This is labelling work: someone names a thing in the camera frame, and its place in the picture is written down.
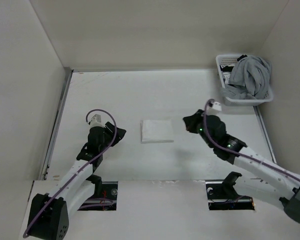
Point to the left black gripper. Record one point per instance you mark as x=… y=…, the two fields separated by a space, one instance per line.
x=120 y=134

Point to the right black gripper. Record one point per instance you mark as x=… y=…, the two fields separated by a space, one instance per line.
x=191 y=121

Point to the white tank top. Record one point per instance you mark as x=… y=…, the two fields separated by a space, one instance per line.
x=156 y=131

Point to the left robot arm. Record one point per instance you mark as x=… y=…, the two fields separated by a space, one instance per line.
x=79 y=190

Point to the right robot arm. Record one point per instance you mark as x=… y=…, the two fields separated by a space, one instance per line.
x=273 y=184

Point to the black tank top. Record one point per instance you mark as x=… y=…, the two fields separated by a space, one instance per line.
x=229 y=68

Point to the grey tank top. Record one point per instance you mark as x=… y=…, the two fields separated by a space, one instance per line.
x=249 y=79

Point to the white plastic laundry basket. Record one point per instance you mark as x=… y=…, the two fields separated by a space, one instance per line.
x=231 y=59

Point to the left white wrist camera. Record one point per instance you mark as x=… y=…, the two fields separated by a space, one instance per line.
x=95 y=119

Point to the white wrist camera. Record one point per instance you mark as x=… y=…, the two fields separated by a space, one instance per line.
x=95 y=119
x=213 y=108

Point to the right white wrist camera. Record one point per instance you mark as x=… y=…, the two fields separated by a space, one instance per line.
x=213 y=108

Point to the right metal table rail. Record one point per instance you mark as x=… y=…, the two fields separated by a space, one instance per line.
x=265 y=133

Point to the metal table rail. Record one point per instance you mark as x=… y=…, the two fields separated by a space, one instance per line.
x=265 y=133
x=60 y=108

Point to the left metal table rail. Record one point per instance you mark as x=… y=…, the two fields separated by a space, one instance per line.
x=60 y=108

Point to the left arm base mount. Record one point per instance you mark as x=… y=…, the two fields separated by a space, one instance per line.
x=104 y=199

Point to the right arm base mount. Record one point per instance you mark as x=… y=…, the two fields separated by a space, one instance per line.
x=222 y=197

